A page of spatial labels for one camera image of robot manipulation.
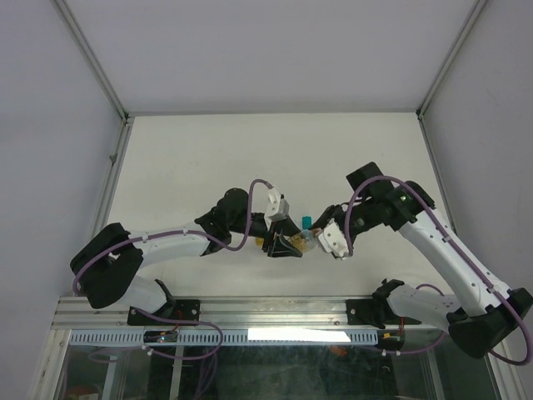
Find weekly pill organizer box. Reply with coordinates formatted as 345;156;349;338
250;212;312;244

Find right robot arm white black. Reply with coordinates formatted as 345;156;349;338
312;162;532;366

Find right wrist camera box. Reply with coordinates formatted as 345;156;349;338
317;221;351;260

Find clear bottle yellow capsules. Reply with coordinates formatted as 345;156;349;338
288;229;321;253

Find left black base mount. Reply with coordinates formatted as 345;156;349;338
119;277;201;326

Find aluminium frame post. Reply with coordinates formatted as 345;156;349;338
416;0;489;119
51;0;128;120

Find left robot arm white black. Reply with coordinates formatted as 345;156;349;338
70;186;303;324

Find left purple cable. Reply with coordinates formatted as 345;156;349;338
72;178;276;295

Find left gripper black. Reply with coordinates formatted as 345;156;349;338
229;212;304;257

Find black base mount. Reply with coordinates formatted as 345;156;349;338
346;279;405;329
119;277;201;326

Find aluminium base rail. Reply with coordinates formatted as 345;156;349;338
56;294;451;334

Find right aluminium frame post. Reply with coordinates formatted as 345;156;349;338
416;0;489;119

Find grey slotted cable duct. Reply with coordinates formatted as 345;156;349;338
70;328;378;347

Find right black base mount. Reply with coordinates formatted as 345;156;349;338
346;279;405;329

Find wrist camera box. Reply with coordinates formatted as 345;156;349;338
317;221;351;260
264;187;289;226

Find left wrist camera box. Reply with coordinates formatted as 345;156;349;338
264;187;289;226

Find left aluminium frame post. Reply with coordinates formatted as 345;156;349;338
51;0;128;120

